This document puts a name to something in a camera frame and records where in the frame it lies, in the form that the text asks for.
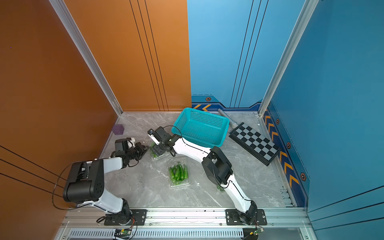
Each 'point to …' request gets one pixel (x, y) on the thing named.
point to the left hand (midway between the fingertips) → (150, 144)
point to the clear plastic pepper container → (154, 155)
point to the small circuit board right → (259, 230)
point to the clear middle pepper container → (178, 172)
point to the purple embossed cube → (118, 129)
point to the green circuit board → (124, 233)
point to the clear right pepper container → (220, 189)
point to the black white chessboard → (254, 143)
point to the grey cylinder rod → (233, 124)
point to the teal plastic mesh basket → (201, 128)
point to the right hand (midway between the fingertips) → (159, 144)
